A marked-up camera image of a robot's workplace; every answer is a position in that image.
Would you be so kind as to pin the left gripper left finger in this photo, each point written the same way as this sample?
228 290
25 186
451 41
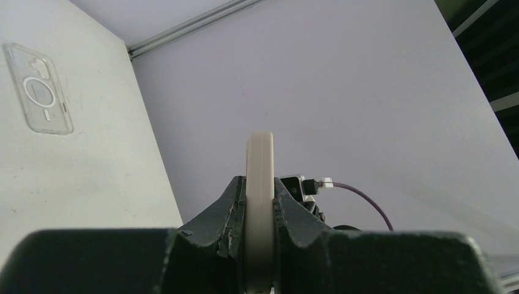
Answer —
203 256

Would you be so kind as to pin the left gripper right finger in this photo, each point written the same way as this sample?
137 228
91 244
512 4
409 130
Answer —
315 258

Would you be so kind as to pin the clear phone case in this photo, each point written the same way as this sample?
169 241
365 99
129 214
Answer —
39 90

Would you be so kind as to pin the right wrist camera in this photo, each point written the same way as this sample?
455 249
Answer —
300 188

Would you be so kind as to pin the enclosure corner aluminium post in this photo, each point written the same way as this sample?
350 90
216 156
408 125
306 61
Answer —
188 27

